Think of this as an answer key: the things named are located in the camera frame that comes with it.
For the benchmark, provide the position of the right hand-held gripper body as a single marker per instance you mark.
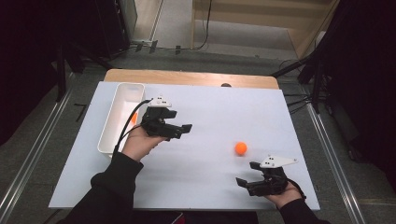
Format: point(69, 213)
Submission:
point(269, 185)

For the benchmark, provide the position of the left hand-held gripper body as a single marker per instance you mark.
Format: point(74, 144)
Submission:
point(155, 124)

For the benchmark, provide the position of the orange ball with black print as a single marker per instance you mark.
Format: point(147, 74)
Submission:
point(134, 118)

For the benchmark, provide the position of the plain orange ball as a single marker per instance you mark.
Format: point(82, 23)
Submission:
point(241, 148)

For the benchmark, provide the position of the long white plastic bin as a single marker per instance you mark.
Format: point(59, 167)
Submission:
point(110, 133)

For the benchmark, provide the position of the person's right hand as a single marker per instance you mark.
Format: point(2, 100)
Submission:
point(285, 197)

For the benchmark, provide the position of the person's left hand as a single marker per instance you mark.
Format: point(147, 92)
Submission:
point(140, 144)

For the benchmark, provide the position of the white board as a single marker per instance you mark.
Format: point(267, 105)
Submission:
point(205, 180)

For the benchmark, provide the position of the wooden table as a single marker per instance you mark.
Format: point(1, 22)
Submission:
point(186, 77)

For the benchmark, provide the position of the small dark round object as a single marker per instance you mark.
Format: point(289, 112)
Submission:
point(226, 84)

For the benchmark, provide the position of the black stand legs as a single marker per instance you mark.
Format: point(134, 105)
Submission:
point(60, 74)
point(316, 84)

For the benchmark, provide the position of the dark cabinet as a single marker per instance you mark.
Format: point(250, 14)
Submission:
point(113, 25)

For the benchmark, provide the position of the metal floor rail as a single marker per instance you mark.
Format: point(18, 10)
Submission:
point(34, 146)
point(333, 158)

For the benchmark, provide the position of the light wooden frame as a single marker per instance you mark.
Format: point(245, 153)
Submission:
point(249, 17)

